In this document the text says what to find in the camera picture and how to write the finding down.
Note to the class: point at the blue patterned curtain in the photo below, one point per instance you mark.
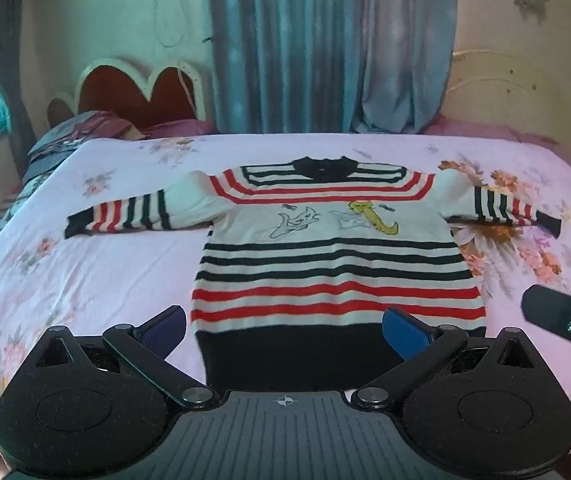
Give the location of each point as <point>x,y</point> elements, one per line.
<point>290,35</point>

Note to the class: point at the red scalloped headboard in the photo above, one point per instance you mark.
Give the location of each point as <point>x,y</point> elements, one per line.
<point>115,92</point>

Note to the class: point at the folded grey bedding stack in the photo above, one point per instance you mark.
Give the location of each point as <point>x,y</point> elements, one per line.
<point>65,135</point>

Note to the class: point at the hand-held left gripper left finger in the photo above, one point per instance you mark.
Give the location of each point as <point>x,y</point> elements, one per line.
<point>165,332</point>

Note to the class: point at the magenta pillow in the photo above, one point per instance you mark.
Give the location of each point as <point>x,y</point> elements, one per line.
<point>180,128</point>

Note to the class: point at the floral pink bedsheet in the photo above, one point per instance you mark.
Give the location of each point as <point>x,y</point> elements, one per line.
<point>115,260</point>

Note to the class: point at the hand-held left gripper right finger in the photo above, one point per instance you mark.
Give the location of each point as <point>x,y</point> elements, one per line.
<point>405,332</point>

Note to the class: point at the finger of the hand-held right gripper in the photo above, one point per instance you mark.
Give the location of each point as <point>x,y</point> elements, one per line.
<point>550,310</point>

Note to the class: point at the plain pink bed sheet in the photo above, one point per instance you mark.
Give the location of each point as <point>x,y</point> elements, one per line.
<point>465,127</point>

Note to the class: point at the grey curtain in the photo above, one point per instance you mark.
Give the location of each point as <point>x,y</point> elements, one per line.
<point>7,60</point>

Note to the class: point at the striped knit sweater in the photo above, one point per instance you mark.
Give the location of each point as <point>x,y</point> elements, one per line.
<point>335,240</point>

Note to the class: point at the cream round headboard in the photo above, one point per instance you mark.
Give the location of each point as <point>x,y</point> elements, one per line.
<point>515,90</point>

